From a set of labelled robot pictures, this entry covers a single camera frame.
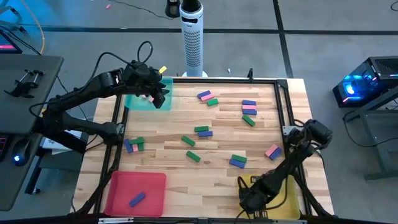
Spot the grey metal cart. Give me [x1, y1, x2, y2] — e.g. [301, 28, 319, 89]
[343, 84, 398, 182]

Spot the black pedal cable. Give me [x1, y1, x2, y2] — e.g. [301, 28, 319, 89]
[110, 0, 169, 17]

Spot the black desktop computer case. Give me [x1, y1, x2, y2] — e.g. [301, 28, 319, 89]
[331, 55, 398, 109]

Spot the red plastic bin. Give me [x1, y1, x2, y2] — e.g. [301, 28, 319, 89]
[103, 170, 168, 218]

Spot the tablet screen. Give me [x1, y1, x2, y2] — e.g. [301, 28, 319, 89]
[0, 29, 24, 55]

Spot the black desk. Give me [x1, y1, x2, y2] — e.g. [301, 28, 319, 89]
[0, 54, 65, 135]

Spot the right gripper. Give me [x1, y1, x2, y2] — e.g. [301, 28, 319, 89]
[238, 179, 274, 219]

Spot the yellow hanging cable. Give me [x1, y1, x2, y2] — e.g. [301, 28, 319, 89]
[20, 0, 47, 56]

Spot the black side table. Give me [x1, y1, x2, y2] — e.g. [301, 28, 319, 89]
[0, 132, 44, 213]

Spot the silver metal plate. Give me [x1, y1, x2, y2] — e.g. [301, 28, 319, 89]
[98, 217, 135, 224]

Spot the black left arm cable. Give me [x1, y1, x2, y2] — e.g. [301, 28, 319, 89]
[89, 40, 154, 90]

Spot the white tower fan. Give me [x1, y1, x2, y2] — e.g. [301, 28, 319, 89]
[178, 0, 209, 78]

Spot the silver metal bracket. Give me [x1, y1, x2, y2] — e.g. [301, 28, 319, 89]
[282, 124, 297, 136]

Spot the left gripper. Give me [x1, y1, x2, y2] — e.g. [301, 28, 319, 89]
[123, 61, 171, 110]

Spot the black keyboard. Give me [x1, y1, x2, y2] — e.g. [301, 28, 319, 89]
[0, 134, 9, 163]

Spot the black foot pedal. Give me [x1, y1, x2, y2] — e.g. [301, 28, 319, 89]
[164, 0, 182, 19]

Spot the white paper sheet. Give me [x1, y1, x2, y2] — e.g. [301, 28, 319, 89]
[42, 129, 84, 156]

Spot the teal plastic bin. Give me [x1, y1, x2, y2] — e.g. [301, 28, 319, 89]
[124, 77, 174, 111]

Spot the yellow plastic bin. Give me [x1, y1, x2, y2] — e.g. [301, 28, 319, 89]
[238, 173, 302, 220]

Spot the black desk clamp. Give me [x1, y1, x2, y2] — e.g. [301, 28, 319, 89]
[3, 68, 45, 100]

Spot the black computer mouse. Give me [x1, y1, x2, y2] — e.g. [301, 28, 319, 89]
[11, 138, 32, 167]

